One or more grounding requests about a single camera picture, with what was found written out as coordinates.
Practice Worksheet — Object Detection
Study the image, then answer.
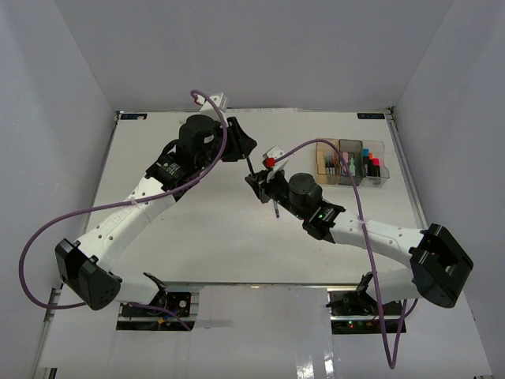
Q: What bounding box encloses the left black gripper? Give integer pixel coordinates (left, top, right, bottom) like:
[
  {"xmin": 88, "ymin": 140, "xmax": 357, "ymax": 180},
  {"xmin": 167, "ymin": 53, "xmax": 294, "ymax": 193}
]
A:
[{"xmin": 197, "ymin": 117, "xmax": 258, "ymax": 172}]

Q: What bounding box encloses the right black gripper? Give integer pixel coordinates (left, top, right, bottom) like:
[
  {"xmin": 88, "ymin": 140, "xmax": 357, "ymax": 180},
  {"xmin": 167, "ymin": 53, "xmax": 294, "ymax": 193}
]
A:
[{"xmin": 245, "ymin": 167, "xmax": 307, "ymax": 221}]

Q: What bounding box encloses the purple gel pen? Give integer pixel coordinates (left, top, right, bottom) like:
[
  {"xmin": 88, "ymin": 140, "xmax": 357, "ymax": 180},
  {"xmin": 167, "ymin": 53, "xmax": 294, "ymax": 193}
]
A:
[{"xmin": 245, "ymin": 157, "xmax": 285, "ymax": 219}]

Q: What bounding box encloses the pink translucent correction tape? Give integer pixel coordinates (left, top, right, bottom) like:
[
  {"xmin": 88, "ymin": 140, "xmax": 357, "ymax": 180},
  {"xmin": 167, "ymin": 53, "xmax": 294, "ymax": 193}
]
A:
[{"xmin": 340, "ymin": 152, "xmax": 348, "ymax": 176}]

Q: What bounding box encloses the green translucent correction tape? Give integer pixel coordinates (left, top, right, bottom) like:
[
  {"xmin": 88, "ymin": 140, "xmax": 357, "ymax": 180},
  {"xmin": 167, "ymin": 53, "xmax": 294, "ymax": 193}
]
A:
[{"xmin": 348, "ymin": 157, "xmax": 356, "ymax": 176}]

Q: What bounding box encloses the blue cap black highlighter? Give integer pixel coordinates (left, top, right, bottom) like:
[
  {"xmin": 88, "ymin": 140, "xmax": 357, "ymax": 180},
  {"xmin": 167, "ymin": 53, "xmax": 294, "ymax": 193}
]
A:
[{"xmin": 362, "ymin": 148, "xmax": 371, "ymax": 176}]

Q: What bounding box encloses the orange cap black highlighter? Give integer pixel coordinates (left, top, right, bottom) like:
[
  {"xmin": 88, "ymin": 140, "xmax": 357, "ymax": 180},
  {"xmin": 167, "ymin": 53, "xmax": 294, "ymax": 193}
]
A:
[{"xmin": 368, "ymin": 152, "xmax": 380, "ymax": 177}]

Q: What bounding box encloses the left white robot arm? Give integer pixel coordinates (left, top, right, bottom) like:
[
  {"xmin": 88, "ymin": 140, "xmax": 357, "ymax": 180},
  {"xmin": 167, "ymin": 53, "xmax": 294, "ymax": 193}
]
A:
[{"xmin": 55, "ymin": 114, "xmax": 257, "ymax": 315}]

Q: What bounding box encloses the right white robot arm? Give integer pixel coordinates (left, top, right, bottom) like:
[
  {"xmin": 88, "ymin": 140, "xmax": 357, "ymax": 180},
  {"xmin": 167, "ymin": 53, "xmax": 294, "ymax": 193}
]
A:
[{"xmin": 245, "ymin": 170, "xmax": 473, "ymax": 315}]

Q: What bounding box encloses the brown translucent container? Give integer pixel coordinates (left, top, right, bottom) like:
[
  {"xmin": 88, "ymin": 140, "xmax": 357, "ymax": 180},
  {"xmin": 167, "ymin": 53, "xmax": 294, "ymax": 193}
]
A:
[{"xmin": 316, "ymin": 142, "xmax": 341, "ymax": 185}]

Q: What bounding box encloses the grey translucent container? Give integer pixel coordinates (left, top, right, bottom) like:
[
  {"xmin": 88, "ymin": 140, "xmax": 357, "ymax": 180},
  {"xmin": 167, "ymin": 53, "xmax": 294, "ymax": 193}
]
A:
[{"xmin": 339, "ymin": 139, "xmax": 364, "ymax": 186}]

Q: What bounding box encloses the clear translucent container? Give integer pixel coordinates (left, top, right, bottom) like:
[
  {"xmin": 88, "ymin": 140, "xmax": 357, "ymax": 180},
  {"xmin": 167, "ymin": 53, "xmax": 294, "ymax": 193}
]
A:
[{"xmin": 361, "ymin": 140, "xmax": 390, "ymax": 187}]

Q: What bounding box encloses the left blue table label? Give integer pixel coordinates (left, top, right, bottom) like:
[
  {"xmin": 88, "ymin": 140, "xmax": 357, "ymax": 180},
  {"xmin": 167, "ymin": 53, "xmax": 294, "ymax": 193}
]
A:
[{"xmin": 120, "ymin": 113, "xmax": 148, "ymax": 120}]

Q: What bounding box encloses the blue table label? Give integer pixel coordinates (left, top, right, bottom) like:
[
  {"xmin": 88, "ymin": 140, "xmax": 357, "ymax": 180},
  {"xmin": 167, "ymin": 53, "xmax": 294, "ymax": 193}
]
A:
[
  {"xmin": 357, "ymin": 113, "xmax": 385, "ymax": 120},
  {"xmin": 120, "ymin": 113, "xmax": 148, "ymax": 120}
]

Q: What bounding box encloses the pink cap black highlighter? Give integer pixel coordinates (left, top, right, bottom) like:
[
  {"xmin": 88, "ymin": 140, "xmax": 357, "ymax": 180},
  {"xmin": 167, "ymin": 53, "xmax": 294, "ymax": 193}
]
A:
[{"xmin": 372, "ymin": 158, "xmax": 382, "ymax": 178}]

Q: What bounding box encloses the right blue table label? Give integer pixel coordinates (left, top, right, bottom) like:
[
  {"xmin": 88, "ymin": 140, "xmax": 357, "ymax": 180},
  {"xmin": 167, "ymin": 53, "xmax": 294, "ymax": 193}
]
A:
[{"xmin": 357, "ymin": 113, "xmax": 385, "ymax": 120}]

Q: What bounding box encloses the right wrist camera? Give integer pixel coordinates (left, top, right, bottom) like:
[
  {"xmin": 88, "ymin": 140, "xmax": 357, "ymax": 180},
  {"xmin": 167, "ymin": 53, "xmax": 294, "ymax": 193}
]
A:
[{"xmin": 263, "ymin": 145, "xmax": 288, "ymax": 182}]

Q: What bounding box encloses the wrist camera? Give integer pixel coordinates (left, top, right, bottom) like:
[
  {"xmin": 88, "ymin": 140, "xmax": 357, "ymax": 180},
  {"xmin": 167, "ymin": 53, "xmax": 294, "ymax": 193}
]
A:
[
  {"xmin": 263, "ymin": 145, "xmax": 288, "ymax": 182},
  {"xmin": 193, "ymin": 92, "xmax": 228, "ymax": 122}
]

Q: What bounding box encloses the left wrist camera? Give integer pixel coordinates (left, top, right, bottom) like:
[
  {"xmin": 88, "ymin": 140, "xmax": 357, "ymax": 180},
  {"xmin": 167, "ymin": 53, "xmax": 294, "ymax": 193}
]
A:
[{"xmin": 193, "ymin": 92, "xmax": 228, "ymax": 122}]

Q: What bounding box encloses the aluminium table frame rail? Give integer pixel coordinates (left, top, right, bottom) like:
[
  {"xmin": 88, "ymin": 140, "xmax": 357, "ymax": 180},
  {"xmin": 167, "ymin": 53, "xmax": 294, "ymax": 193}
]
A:
[{"xmin": 386, "ymin": 107, "xmax": 451, "ymax": 286}]

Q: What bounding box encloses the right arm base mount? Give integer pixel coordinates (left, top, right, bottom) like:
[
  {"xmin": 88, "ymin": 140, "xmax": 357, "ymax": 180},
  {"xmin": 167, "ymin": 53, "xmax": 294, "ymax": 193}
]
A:
[{"xmin": 326, "ymin": 272, "xmax": 381, "ymax": 336}]

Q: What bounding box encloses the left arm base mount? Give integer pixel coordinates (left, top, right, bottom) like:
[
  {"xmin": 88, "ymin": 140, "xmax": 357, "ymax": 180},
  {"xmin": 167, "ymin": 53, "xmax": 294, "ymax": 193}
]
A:
[{"xmin": 116, "ymin": 292, "xmax": 197, "ymax": 332}]

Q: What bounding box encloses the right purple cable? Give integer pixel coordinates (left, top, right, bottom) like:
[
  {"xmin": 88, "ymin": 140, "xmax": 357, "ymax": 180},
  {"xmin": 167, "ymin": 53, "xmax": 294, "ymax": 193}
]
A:
[{"xmin": 271, "ymin": 137, "xmax": 420, "ymax": 370}]

